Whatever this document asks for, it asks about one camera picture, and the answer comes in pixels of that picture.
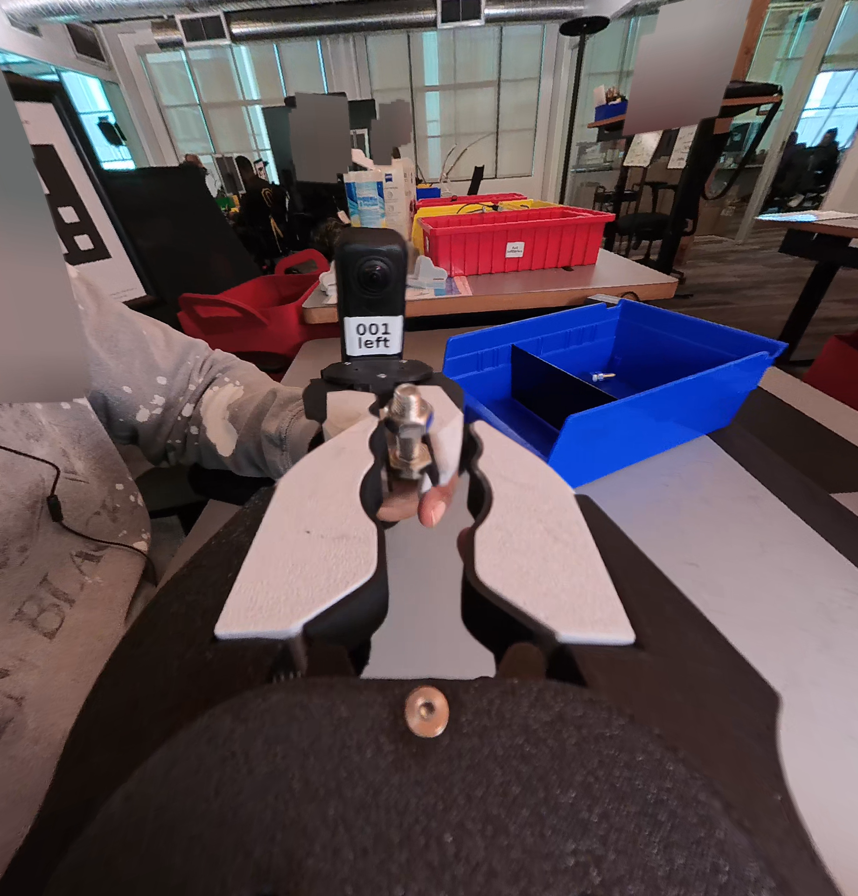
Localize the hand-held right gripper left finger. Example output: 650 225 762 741
214 420 391 673

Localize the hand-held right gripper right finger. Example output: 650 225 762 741
460 420 637 676

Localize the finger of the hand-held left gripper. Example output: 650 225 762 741
418 385 467 487
321 389 385 450

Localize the silver hex nut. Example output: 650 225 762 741
383 448 433 480

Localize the blue plastic bin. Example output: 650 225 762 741
443 297 790 490

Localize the person's left forearm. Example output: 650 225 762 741
72 269 326 478

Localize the person's left hand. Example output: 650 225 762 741
375 472 459 531

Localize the small white blue object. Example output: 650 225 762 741
406 254 451 293

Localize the blue-white wipes tub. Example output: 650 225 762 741
342 171 389 230

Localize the white box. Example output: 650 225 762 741
383 157 417 235

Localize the black bin divider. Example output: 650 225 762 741
510 344 619 431

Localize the black partition panel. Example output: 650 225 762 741
96 164 262 326

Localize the black framed marker board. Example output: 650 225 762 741
10 98 151 303

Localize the black floor lamp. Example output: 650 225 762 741
558 15 612 205

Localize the red handled basket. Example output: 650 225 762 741
177 248 333 359
803 328 858 422

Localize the black thin cable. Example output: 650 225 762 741
0 437 158 588

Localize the silver air duct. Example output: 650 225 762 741
2 0 587 44

